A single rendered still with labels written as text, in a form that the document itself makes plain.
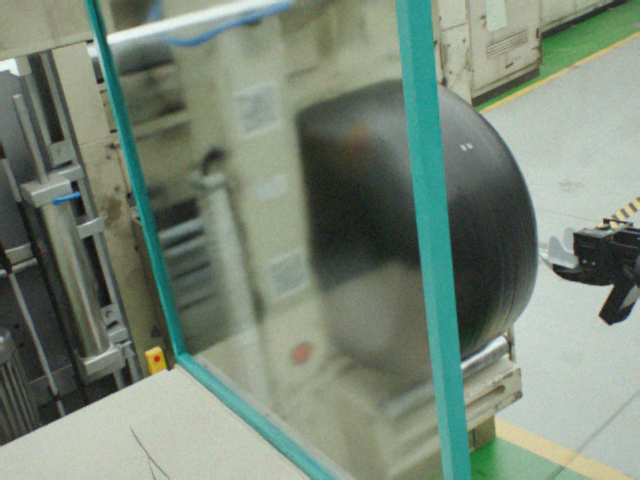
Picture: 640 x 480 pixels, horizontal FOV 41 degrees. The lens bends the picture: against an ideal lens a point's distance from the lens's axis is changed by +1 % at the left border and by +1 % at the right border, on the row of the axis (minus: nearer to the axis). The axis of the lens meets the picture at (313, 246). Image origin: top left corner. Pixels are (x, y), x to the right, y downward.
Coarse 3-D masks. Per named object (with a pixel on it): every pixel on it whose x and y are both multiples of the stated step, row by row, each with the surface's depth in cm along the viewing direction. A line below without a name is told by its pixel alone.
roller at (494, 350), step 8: (504, 336) 171; (488, 344) 170; (496, 344) 170; (504, 344) 170; (472, 352) 168; (480, 352) 168; (488, 352) 168; (496, 352) 169; (504, 352) 171; (464, 360) 166; (472, 360) 166; (480, 360) 167; (488, 360) 168; (464, 368) 165; (472, 368) 166; (480, 368) 168; (464, 376) 166
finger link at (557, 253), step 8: (552, 240) 133; (560, 240) 132; (552, 248) 133; (560, 248) 132; (544, 256) 136; (552, 256) 134; (560, 256) 132; (568, 256) 131; (576, 256) 130; (552, 264) 133; (560, 264) 132; (568, 264) 131; (576, 264) 130
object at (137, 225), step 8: (136, 224) 182; (136, 232) 183; (144, 240) 181; (144, 248) 183; (144, 256) 185; (144, 264) 187; (152, 272) 184; (152, 280) 186; (152, 288) 188; (152, 296) 191; (160, 304) 188; (160, 312) 190; (160, 320) 192; (160, 328) 194; (168, 336) 191
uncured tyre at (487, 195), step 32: (448, 96) 151; (448, 128) 145; (480, 128) 147; (448, 160) 141; (480, 160) 144; (512, 160) 147; (448, 192) 139; (480, 192) 142; (512, 192) 145; (448, 224) 138; (480, 224) 141; (512, 224) 144; (480, 256) 141; (512, 256) 146; (480, 288) 143; (512, 288) 149; (480, 320) 147; (512, 320) 156
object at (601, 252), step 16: (608, 224) 129; (624, 224) 127; (576, 240) 127; (592, 240) 125; (608, 240) 124; (624, 240) 124; (592, 256) 126; (608, 256) 124; (624, 256) 123; (592, 272) 126; (608, 272) 125
